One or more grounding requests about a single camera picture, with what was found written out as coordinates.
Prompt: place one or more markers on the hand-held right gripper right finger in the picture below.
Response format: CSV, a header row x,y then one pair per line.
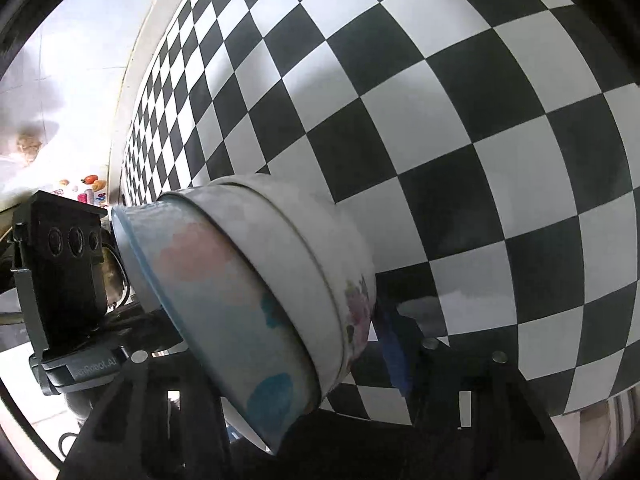
x,y
395,355

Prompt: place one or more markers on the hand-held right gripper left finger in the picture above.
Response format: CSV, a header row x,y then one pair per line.
x,y
125,410

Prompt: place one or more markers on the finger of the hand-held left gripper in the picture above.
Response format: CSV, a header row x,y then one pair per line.
x,y
147,330

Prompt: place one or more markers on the pastel blue pink bowl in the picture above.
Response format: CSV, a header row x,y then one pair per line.
x,y
225,310

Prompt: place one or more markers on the white floral bowl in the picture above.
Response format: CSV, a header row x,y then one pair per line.
x,y
340,250

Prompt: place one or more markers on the colourful fruit stickers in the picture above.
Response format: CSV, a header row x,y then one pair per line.
x,y
90,185

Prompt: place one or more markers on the black white checkered tablecloth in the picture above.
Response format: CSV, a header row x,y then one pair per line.
x,y
450,135

